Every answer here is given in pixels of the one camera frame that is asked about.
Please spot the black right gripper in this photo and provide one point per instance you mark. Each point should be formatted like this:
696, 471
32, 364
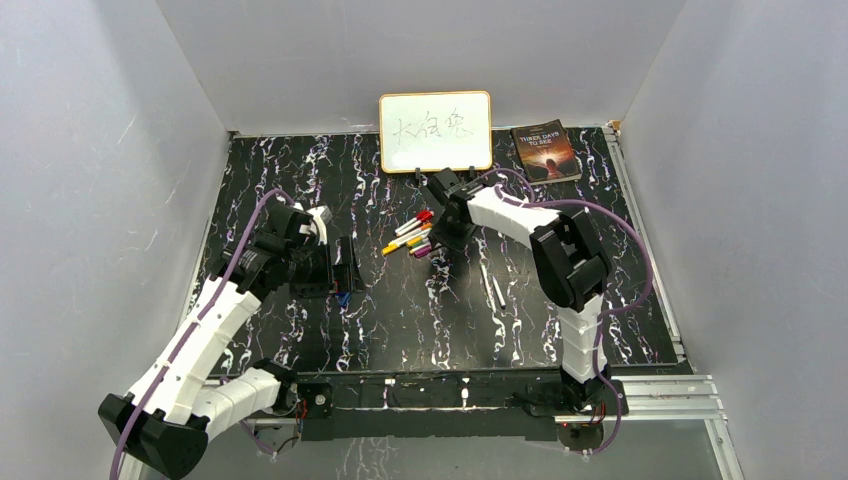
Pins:
455, 243

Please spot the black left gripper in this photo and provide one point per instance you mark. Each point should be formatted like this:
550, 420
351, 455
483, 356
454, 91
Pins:
345, 276

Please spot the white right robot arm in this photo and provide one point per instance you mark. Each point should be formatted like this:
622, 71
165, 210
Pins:
572, 268

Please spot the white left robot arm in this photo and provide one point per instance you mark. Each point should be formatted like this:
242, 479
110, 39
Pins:
167, 418

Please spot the yellow cap marker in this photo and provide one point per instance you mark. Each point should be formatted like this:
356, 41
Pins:
391, 247

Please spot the small whiteboard with writing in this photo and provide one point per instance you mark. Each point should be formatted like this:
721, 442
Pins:
430, 131

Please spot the dark paperback book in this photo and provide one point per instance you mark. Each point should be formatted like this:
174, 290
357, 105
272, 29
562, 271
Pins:
546, 153

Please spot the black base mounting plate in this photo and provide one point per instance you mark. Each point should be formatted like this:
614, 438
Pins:
498, 423

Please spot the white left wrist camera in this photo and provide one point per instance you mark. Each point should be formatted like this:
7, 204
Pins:
316, 230

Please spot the aluminium frame rail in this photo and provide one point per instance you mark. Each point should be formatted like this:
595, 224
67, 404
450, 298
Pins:
675, 397

